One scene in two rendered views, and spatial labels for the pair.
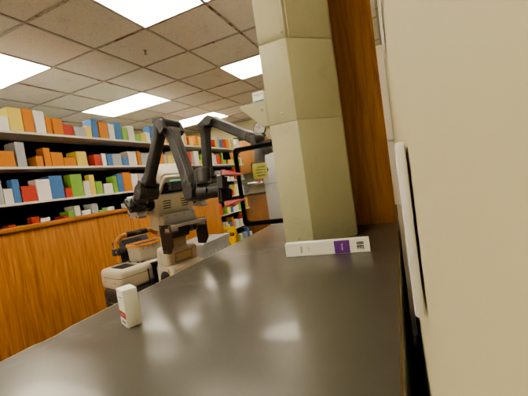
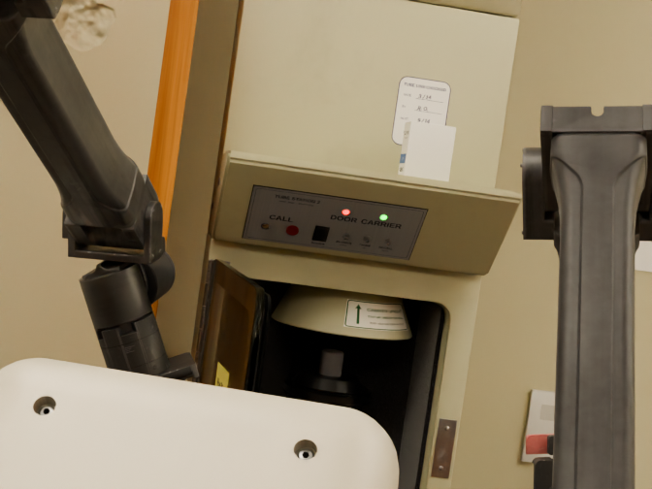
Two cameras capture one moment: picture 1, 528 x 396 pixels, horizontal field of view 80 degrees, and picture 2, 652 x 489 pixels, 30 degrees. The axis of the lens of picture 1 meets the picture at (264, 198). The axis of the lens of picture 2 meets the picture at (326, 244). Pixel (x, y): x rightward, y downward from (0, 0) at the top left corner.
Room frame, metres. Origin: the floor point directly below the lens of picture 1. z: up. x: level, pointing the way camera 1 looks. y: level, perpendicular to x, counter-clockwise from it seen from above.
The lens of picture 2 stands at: (2.12, 1.06, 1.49)
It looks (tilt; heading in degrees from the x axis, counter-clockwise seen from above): 3 degrees down; 239
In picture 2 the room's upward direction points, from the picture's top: 8 degrees clockwise
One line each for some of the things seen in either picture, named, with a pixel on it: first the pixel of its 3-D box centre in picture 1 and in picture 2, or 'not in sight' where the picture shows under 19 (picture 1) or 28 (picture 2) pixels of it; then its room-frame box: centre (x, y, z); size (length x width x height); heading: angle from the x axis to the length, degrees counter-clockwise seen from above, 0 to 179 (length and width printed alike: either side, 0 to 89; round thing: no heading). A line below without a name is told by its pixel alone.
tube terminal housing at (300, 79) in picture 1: (314, 144); (324, 314); (1.31, -0.24, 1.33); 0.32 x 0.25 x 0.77; 157
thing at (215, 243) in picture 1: (204, 253); not in sight; (3.55, 0.76, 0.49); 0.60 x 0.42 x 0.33; 157
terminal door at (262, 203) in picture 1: (266, 184); (210, 467); (1.56, -0.02, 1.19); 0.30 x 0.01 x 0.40; 72
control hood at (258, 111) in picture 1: (269, 120); (363, 215); (1.39, -0.07, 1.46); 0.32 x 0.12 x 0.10; 157
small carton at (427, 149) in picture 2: (261, 100); (426, 151); (1.33, -0.05, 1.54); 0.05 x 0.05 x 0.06; 63
